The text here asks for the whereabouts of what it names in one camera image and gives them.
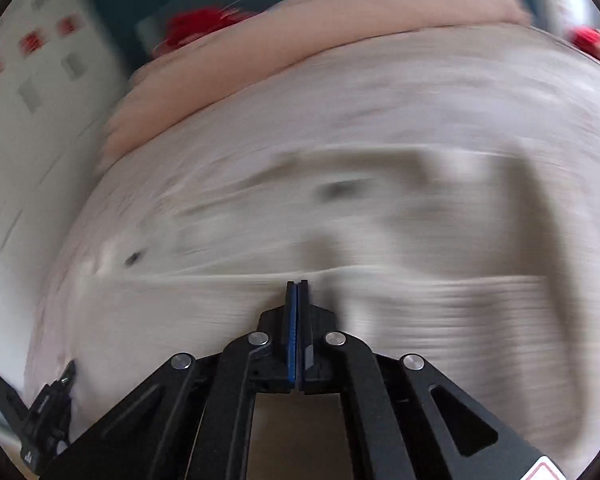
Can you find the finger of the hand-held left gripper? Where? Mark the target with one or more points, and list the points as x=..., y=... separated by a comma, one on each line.
x=5, y=395
x=67, y=374

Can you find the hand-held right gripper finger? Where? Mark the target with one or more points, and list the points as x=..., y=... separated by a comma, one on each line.
x=305, y=332
x=292, y=332

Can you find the pale grey small garment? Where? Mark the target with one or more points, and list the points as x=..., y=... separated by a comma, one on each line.
x=405, y=310

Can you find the pale bed sheet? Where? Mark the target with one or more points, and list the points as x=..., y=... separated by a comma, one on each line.
x=380, y=85

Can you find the pink blanket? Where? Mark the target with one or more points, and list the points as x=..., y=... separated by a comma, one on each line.
x=290, y=25

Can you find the red fluffy thing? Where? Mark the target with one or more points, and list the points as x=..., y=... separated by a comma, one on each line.
x=587, y=39
x=200, y=25

